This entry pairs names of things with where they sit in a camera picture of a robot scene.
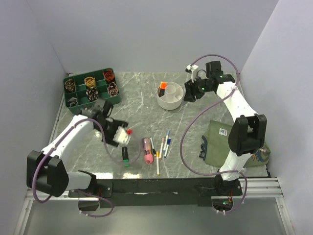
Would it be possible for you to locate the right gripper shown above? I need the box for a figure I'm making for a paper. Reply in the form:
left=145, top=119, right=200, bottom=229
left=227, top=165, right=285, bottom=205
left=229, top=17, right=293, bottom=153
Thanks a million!
left=183, top=75, right=213, bottom=103

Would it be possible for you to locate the white round divided container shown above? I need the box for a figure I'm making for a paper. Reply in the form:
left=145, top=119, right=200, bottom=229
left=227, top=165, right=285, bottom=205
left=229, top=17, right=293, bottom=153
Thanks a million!
left=156, top=82, right=184, bottom=110

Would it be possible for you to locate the black orange highlighter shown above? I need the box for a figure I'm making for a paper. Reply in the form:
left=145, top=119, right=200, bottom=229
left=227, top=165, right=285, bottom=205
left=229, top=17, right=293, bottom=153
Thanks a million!
left=158, top=82, right=167, bottom=97

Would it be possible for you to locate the black green highlighter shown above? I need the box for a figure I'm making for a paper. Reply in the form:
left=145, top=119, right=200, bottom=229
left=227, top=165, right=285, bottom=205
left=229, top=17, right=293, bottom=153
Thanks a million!
left=122, top=147, right=129, bottom=163

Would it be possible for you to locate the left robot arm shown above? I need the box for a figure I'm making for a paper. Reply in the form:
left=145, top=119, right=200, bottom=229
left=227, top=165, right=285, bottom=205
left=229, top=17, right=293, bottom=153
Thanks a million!
left=26, top=99, right=131, bottom=200

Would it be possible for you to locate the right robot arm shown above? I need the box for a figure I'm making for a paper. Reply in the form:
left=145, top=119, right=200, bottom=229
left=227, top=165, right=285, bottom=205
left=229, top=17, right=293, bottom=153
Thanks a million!
left=184, top=61, right=267, bottom=195

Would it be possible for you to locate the pink patterned rolled tie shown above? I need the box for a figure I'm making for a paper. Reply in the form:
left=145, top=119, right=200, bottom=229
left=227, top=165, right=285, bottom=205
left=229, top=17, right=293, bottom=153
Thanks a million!
left=107, top=82, right=119, bottom=97

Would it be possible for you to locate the dark floral rolled tie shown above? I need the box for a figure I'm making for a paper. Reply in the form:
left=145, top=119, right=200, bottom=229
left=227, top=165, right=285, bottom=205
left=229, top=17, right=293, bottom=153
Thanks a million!
left=86, top=87, right=99, bottom=102

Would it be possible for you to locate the clear pink crayon tube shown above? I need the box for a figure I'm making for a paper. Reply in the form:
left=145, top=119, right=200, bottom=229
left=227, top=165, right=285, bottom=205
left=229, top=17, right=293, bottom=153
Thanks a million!
left=142, top=138, right=154, bottom=165

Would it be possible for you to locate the grey rolled tie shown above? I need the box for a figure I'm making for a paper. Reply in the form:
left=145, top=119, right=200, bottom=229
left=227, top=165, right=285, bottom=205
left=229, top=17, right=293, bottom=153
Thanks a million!
left=67, top=97, right=78, bottom=108

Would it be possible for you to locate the green compartment tray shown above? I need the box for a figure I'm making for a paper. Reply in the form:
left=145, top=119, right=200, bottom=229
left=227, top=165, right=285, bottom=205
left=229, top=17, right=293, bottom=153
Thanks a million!
left=63, top=68, right=121, bottom=114

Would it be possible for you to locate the black white pen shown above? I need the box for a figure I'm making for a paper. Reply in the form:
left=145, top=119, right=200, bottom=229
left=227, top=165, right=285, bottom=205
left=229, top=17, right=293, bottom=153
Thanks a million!
left=150, top=137, right=157, bottom=157

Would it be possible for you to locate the orange white marker pen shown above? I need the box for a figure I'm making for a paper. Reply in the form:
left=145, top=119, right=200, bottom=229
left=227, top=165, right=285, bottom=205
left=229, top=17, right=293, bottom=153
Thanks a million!
left=158, top=137, right=165, bottom=160

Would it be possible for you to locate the orange rolled tie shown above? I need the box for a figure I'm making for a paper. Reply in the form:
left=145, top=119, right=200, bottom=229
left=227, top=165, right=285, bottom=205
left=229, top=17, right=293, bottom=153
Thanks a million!
left=103, top=69, right=114, bottom=83

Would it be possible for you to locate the lilac white marker pen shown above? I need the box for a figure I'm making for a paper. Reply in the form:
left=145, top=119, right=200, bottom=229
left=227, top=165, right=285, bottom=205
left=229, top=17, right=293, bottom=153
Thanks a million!
left=164, top=138, right=171, bottom=158

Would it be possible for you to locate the blue white marker pen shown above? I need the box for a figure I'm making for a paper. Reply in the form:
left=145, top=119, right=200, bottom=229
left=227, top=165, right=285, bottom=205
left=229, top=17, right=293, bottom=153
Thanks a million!
left=163, top=130, right=170, bottom=152

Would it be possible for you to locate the brown rolled tie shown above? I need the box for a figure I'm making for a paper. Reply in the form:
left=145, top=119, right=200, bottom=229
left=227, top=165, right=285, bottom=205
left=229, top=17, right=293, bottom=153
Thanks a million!
left=64, top=79, right=76, bottom=93

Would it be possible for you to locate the green t-shirt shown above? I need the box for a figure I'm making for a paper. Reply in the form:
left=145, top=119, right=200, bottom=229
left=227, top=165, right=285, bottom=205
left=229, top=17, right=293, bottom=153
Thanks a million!
left=199, top=120, right=271, bottom=168

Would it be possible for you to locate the yellow white marker pen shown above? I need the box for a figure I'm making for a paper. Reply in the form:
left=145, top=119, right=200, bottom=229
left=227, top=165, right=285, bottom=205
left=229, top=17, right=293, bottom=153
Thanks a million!
left=156, top=151, right=160, bottom=176

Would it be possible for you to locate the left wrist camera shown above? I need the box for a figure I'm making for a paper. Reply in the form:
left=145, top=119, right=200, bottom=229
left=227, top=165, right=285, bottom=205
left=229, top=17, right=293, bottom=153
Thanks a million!
left=113, top=126, right=133, bottom=145

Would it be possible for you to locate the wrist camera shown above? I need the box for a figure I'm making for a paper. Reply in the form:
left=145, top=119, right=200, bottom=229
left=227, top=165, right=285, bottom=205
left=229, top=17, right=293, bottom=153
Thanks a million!
left=113, top=126, right=133, bottom=145
left=185, top=64, right=199, bottom=82

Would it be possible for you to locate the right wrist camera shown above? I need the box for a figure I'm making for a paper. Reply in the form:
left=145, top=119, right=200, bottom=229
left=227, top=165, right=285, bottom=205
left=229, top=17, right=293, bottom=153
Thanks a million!
left=185, top=64, right=199, bottom=82

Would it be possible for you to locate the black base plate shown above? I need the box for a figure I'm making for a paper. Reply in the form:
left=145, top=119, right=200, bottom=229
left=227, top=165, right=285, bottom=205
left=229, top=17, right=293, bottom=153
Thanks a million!
left=67, top=177, right=243, bottom=209

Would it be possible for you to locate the aluminium rail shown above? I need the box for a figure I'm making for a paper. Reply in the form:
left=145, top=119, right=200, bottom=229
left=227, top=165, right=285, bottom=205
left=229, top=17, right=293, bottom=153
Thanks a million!
left=24, top=178, right=284, bottom=201

